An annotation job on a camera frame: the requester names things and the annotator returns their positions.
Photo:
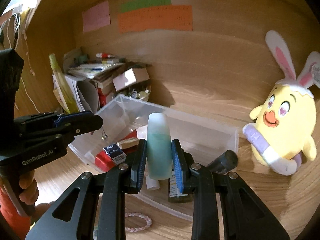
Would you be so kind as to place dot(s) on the pink sticky note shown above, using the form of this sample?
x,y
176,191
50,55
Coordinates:
x,y
96,17

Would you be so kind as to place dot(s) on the yellow chick plush toy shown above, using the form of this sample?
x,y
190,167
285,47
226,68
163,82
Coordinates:
x,y
281,129

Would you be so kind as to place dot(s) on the white folded papers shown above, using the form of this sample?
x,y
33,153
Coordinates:
x,y
84,92

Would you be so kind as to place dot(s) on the teal frosted bottle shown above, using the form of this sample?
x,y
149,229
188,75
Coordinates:
x,y
159,154

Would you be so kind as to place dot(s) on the white pink tube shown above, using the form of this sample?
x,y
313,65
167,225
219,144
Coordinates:
x,y
151,184

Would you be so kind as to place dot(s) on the clear plastic bin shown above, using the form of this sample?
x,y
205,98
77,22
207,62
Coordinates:
x,y
205,139

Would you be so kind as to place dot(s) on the dark green dropper bottle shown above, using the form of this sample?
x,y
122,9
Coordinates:
x,y
174,194

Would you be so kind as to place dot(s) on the stack of books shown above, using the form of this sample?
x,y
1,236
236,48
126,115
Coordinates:
x,y
100,71

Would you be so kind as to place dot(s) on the red box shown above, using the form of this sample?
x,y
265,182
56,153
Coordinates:
x,y
103,162

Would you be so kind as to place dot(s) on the left hand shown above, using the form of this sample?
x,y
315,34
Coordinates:
x,y
29,196

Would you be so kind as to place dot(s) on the red white marker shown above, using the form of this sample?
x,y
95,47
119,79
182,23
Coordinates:
x,y
105,56

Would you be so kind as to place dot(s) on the green sticky note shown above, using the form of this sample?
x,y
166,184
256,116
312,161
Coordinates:
x,y
139,4

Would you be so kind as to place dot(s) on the orange sticky note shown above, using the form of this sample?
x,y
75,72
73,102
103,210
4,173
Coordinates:
x,y
167,17

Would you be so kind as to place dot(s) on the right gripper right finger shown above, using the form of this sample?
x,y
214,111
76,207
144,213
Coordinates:
x,y
182,162

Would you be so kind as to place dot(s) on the wooden stamp block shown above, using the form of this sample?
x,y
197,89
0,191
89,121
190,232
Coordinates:
x,y
128,143

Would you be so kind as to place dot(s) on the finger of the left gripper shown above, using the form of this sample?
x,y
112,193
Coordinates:
x,y
77,124

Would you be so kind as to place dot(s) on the small black barcode box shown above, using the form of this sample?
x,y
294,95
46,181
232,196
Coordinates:
x,y
115,153

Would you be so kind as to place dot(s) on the purple black spray bottle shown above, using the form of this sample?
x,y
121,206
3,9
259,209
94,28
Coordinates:
x,y
224,163

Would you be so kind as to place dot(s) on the white cardboard box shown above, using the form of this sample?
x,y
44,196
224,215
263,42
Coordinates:
x,y
130,77

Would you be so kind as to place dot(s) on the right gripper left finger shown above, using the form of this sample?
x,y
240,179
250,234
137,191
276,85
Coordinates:
x,y
138,167

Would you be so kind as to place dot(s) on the yellow green spray bottle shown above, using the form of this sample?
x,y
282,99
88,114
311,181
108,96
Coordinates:
x,y
63,85

